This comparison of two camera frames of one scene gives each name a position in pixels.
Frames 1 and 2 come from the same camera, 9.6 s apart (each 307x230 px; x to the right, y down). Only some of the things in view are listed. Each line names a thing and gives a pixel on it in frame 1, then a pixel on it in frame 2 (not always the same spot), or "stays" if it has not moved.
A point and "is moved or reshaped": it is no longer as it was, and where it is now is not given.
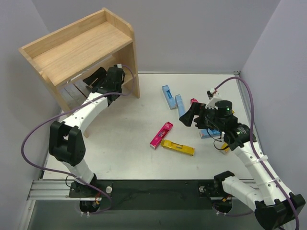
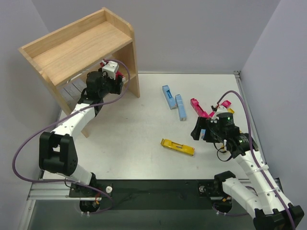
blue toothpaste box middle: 180,105 stays
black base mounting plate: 150,195 stays
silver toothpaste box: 76,94 → 80,85
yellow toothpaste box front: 173,145 stays
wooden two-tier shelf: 100,40 stays
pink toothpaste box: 161,133 is moved or reshaped
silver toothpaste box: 72,103 → 71,89
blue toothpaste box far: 169,97 stays
